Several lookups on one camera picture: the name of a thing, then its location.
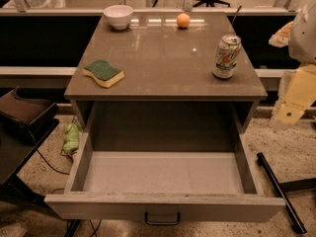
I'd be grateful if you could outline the black metal floor bar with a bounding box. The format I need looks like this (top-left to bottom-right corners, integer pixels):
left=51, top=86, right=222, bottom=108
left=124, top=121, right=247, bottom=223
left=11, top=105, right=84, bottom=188
left=257, top=152, right=307, bottom=234

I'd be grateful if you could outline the black drawer handle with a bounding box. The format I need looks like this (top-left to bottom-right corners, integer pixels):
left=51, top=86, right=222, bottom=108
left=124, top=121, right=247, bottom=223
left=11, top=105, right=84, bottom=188
left=144, top=211, right=181, bottom=226

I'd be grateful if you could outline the white ceramic bowl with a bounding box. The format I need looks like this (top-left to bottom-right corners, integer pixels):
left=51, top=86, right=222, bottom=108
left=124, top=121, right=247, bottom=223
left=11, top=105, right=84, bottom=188
left=104, top=5, right=133, bottom=30

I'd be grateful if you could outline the black floor cable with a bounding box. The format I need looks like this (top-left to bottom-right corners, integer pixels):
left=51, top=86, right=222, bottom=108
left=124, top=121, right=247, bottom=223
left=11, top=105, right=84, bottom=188
left=29, top=131, right=71, bottom=176

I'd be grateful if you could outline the orange ball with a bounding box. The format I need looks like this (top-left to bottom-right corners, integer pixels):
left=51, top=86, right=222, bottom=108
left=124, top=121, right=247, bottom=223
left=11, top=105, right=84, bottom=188
left=177, top=13, right=191, bottom=29

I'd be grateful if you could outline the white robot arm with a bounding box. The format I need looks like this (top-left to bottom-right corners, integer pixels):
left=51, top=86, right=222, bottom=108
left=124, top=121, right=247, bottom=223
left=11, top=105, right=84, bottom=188
left=269, top=0, right=316, bottom=127

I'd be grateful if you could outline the green and yellow sponge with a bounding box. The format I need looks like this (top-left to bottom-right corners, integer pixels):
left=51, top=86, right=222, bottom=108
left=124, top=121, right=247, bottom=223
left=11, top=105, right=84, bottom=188
left=83, top=59, right=124, bottom=88

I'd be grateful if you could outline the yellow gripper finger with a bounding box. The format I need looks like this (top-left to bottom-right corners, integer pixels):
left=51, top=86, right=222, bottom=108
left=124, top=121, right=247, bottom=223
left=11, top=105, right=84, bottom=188
left=274, top=64, right=316, bottom=125

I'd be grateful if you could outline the brown cabinet with glossy top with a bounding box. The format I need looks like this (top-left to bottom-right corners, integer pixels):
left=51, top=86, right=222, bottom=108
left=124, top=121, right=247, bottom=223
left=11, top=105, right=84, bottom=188
left=63, top=11, right=269, bottom=134

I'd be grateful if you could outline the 7up soda can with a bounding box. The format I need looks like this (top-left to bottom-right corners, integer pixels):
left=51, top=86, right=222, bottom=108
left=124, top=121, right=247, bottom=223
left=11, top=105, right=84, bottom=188
left=212, top=35, right=242, bottom=79

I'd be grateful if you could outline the dark brown chair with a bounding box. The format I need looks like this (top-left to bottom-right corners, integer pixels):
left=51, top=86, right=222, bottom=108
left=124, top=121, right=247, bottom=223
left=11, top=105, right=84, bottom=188
left=0, top=87, right=59, bottom=207

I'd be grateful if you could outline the open grey top drawer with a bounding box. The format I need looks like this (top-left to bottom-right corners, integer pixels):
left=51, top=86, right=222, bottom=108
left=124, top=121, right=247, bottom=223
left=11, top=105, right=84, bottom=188
left=43, top=102, right=286, bottom=223

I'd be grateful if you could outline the green crumpled bag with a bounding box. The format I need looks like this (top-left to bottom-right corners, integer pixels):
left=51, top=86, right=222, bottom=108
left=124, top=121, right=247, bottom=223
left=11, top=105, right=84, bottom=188
left=62, top=123, right=81, bottom=152

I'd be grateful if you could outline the white shoe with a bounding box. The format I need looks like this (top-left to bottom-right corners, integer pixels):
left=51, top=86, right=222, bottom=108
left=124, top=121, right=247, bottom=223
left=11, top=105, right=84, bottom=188
left=0, top=222, right=27, bottom=237

